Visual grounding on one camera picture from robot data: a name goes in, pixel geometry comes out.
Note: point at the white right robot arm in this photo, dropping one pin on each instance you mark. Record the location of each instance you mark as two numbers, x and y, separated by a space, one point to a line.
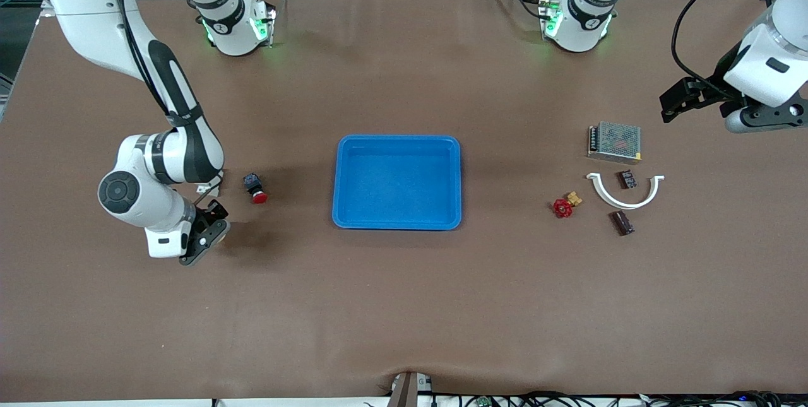
177 154

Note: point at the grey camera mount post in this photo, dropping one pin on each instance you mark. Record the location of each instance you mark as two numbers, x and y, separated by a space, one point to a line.
404 391

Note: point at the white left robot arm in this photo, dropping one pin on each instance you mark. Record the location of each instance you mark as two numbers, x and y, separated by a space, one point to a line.
581 22

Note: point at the black red emergency stop button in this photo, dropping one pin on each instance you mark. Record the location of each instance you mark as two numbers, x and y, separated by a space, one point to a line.
255 189

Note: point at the metal mesh power supply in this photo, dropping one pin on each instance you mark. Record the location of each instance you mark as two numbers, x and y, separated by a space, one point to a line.
615 142

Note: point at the dark brown cylindrical capacitor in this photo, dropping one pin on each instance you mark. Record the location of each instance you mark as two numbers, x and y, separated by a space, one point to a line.
622 223
627 178

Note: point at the blue plastic tray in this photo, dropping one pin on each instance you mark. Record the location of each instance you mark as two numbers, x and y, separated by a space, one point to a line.
398 186

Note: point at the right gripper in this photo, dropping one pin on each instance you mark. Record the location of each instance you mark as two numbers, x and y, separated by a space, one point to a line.
203 220

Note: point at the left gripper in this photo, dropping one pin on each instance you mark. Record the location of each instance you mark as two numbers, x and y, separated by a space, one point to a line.
708 93

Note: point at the white half-round pipe clamp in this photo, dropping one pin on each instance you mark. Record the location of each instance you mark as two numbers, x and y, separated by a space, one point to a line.
625 205

